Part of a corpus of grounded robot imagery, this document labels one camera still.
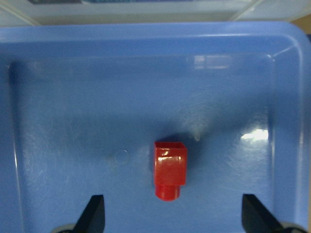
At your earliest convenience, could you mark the blue plastic tray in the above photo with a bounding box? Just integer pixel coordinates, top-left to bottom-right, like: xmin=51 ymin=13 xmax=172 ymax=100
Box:
xmin=0 ymin=22 xmax=311 ymax=233

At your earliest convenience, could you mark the red block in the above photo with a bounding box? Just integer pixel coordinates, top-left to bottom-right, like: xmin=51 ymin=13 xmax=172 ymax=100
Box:
xmin=154 ymin=141 xmax=188 ymax=201

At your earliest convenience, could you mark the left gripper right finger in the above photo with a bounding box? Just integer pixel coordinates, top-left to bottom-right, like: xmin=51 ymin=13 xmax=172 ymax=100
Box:
xmin=242 ymin=194 xmax=284 ymax=233

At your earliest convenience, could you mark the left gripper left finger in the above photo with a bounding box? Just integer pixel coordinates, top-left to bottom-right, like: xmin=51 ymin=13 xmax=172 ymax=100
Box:
xmin=72 ymin=195 xmax=105 ymax=233

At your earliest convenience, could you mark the clear plastic storage box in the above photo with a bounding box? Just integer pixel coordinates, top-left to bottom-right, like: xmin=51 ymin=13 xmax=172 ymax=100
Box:
xmin=0 ymin=0 xmax=311 ymax=27

